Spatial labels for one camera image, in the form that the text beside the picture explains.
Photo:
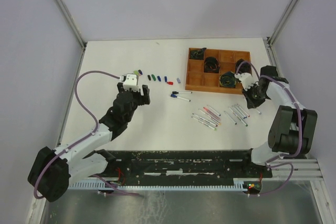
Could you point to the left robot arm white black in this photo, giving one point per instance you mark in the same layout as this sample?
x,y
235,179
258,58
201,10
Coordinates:
x,y
54,170

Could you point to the white marker black cap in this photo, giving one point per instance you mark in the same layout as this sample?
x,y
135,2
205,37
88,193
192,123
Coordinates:
x,y
181,92

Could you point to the aluminium frame post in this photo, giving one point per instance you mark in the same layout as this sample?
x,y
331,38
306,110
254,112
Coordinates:
x,y
282,22
70,22

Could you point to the pink highlighter pen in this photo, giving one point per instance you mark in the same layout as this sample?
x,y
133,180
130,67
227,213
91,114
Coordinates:
x,y
211,113

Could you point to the orange wooden compartment tray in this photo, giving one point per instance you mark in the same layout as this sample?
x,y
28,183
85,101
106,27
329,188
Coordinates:
x,y
204,67

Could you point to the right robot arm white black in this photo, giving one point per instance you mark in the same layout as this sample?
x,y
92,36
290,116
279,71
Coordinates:
x,y
292,130

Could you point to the white slotted cable duct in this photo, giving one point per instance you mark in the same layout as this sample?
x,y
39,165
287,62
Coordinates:
x,y
96,184

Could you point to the aluminium frame post left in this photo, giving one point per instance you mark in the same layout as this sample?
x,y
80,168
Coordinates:
x,y
70,22

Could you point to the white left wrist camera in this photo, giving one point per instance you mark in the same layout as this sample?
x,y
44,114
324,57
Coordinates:
x,y
130,82

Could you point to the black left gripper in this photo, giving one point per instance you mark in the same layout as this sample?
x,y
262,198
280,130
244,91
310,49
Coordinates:
x,y
143,99

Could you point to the aluminium frame post right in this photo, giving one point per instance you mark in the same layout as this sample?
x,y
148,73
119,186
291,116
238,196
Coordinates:
x,y
282,22

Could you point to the black capped thin marker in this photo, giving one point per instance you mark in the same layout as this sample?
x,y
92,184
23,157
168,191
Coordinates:
x,y
230,117

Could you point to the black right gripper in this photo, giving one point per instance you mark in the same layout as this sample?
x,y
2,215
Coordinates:
x,y
251,103

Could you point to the magenta capped marker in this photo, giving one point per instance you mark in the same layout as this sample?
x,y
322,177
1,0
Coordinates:
x,y
205,120

